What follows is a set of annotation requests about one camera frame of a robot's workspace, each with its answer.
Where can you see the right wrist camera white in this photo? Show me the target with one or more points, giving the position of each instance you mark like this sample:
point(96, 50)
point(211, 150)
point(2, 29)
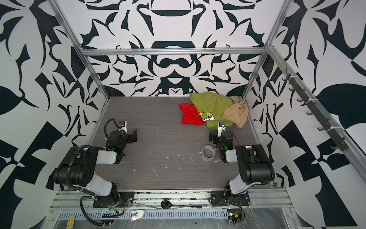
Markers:
point(221, 128)

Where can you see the red cloth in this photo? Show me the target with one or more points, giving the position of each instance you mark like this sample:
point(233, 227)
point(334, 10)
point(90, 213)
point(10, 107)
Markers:
point(190, 115)

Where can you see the clear tape roll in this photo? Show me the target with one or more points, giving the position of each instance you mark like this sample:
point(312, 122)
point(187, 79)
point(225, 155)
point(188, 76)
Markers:
point(208, 153)

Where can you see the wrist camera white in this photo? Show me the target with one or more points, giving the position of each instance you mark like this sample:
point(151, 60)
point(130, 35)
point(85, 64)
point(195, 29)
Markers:
point(221, 128)
point(122, 125)

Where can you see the beige cloth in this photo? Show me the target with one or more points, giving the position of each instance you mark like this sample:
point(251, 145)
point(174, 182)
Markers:
point(237, 112)

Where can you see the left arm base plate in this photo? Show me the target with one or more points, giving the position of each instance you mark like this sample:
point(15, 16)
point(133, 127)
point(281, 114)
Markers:
point(123, 199)

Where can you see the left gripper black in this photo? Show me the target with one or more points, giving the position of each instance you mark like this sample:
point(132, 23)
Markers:
point(129, 137)

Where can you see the white slotted cable duct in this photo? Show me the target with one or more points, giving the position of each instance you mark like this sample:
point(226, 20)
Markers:
point(150, 214)

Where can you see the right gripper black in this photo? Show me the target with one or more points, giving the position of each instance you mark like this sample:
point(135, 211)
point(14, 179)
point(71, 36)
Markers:
point(216, 138)

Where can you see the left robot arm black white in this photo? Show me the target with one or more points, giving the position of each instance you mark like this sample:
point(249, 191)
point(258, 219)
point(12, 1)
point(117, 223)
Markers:
point(77, 169)

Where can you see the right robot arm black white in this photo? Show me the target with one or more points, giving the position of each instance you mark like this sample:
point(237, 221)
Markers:
point(253, 163)

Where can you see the black round knob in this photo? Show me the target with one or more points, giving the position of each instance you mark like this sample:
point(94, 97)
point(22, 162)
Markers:
point(165, 204)

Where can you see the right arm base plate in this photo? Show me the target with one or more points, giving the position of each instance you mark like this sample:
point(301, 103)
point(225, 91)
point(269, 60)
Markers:
point(220, 198)

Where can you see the green printed cloth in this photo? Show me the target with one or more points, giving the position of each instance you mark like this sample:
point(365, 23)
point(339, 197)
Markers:
point(211, 108)

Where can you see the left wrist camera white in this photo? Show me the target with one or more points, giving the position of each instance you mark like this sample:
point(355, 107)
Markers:
point(122, 125)

